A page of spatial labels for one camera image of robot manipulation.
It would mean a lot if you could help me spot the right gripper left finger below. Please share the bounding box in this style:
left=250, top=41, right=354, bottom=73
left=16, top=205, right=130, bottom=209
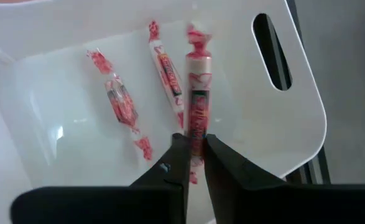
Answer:
left=10, top=133, right=192, bottom=224

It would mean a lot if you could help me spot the white plastic bin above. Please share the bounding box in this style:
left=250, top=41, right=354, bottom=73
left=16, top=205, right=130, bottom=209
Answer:
left=0, top=0, right=328, bottom=224

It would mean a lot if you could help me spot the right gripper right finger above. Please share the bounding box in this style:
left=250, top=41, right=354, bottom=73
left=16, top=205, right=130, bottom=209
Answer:
left=203, top=134, right=365, bottom=224

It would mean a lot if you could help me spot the Smarties candy roll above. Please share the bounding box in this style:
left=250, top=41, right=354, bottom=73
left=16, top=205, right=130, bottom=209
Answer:
left=147, top=19, right=186, bottom=130
left=86, top=47, right=155, bottom=162
left=183, top=22, right=213, bottom=185

